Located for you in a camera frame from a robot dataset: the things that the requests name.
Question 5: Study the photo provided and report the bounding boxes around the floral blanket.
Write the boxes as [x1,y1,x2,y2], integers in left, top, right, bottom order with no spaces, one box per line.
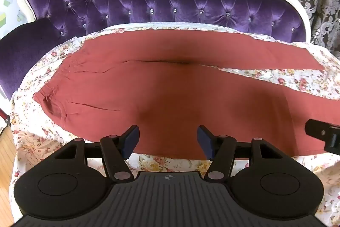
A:
[9,22,340,227]

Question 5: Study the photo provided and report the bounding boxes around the green wall sticker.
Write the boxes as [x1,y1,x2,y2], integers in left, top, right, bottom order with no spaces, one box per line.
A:
[0,0,14,29]

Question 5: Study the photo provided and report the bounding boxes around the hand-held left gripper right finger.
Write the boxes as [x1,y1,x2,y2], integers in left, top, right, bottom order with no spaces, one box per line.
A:
[197,125,287,182]

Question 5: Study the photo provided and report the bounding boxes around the red-brown pants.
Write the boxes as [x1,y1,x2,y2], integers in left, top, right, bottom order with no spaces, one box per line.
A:
[34,27,340,160]

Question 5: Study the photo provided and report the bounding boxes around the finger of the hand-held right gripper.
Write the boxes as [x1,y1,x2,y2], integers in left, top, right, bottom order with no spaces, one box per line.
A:
[305,118,340,156]

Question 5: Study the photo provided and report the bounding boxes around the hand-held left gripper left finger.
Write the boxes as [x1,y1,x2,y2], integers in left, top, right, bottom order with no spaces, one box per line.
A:
[53,124,140,182]

